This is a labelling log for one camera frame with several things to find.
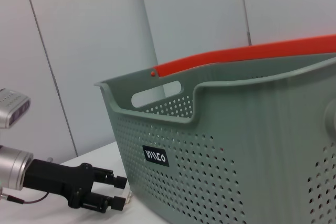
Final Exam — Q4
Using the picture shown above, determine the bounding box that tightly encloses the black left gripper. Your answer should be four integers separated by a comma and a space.
24, 158, 128, 214

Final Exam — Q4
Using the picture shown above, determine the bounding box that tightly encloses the grey perforated plastic storage bin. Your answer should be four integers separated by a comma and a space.
93, 53, 336, 224

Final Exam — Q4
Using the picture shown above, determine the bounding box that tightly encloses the thin black left gripper cable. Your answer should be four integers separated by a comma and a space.
0, 191, 51, 206

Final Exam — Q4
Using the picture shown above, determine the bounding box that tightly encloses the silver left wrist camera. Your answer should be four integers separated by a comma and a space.
0, 88, 32, 130

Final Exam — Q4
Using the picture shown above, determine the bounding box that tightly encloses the orange bin handle clip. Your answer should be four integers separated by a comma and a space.
151, 34, 336, 79

